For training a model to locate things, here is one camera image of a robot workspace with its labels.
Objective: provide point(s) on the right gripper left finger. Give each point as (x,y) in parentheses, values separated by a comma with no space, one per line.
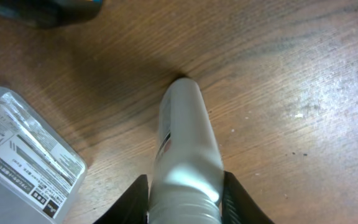
(131,207)

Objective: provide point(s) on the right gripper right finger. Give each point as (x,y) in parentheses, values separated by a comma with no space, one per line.
(237,205)

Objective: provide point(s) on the white spray bottle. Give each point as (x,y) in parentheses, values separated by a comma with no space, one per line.
(188,176)

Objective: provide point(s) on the black bottle white cap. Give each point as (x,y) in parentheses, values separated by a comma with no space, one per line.
(47,14)

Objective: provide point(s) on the clear plastic container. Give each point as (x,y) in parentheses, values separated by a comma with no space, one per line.
(40,174)

